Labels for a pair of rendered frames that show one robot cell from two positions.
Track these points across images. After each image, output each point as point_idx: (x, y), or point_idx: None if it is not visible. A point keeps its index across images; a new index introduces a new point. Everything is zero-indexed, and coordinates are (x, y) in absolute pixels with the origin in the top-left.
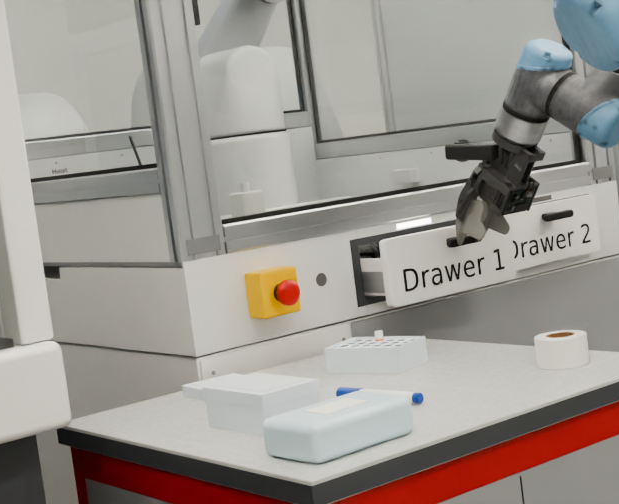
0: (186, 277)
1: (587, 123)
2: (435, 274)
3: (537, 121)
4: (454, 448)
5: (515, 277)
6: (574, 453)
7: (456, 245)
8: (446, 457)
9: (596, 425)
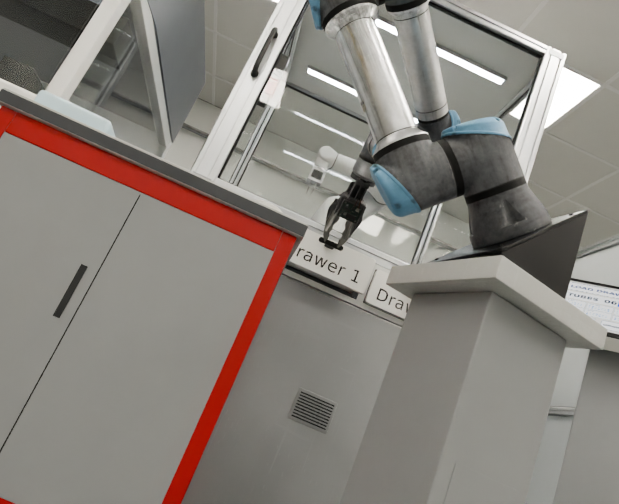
0: None
1: (375, 146)
2: (307, 255)
3: (368, 161)
4: (100, 139)
5: (380, 315)
6: (188, 215)
7: (322, 241)
8: (91, 139)
9: (215, 213)
